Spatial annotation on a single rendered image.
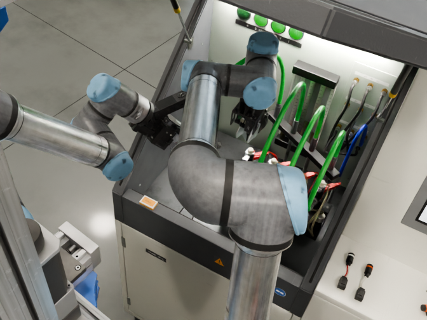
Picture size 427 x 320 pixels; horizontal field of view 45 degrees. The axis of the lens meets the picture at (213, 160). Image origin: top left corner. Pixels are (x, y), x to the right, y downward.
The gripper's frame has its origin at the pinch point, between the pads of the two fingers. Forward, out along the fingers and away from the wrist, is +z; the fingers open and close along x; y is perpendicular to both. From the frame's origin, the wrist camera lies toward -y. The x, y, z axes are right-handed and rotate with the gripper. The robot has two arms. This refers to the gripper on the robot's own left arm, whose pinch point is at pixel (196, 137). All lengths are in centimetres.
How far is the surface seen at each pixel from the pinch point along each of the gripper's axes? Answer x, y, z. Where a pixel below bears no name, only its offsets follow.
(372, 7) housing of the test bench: 3, -60, 18
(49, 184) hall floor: -123, 92, 45
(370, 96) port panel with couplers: 9, -42, 36
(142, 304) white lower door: -24, 78, 56
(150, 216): -4.8, 30.7, 10.4
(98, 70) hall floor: -205, 40, 69
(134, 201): -9.2, 30.3, 5.2
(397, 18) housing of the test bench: 9, -62, 21
